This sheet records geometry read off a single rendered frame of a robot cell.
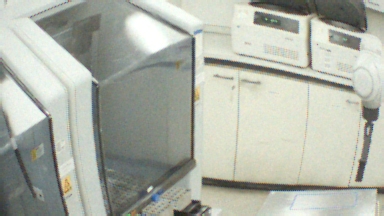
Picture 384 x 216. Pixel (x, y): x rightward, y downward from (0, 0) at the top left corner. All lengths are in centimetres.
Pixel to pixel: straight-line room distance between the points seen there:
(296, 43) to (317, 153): 76
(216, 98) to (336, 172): 109
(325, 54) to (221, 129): 99
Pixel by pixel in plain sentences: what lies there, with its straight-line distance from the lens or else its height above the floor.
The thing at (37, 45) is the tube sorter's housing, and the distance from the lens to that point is 153.
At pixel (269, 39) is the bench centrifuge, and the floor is 106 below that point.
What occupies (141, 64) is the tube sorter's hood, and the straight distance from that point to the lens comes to 174.
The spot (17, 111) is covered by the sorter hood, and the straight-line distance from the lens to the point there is 128.
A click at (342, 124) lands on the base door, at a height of 58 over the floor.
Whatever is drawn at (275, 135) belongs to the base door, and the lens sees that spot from 398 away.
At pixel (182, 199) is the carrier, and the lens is 214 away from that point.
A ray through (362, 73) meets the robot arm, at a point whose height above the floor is 155.
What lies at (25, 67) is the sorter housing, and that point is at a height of 151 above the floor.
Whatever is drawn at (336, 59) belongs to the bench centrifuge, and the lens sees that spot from 373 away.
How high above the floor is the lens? 182
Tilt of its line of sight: 18 degrees down
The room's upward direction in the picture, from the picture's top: 1 degrees clockwise
